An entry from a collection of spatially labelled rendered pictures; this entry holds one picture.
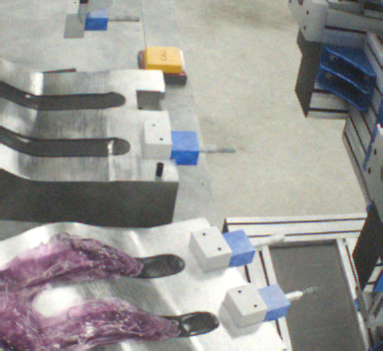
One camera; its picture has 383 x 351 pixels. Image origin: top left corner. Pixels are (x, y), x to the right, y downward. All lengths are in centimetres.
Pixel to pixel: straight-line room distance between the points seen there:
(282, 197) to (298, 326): 72
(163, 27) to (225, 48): 149
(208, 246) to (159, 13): 72
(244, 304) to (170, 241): 16
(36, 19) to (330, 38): 60
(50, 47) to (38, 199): 47
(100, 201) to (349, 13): 60
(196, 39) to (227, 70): 22
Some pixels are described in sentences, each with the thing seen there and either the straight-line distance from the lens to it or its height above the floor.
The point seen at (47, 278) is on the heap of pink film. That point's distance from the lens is 99.
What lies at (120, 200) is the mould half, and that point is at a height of 85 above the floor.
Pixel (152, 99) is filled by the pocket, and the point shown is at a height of 87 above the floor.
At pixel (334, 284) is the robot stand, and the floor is 21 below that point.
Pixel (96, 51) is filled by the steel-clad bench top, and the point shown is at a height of 80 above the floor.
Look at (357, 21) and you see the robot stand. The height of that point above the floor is 97.
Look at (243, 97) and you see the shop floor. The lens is 288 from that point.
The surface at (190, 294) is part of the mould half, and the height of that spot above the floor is 86.
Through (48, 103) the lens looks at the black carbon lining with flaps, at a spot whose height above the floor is 88.
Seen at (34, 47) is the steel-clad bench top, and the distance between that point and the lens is 157.
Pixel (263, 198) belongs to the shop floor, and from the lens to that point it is 251.
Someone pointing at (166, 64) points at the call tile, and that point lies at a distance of 147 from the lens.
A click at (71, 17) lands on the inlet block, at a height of 95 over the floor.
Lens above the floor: 165
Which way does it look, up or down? 40 degrees down
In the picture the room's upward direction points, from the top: 10 degrees clockwise
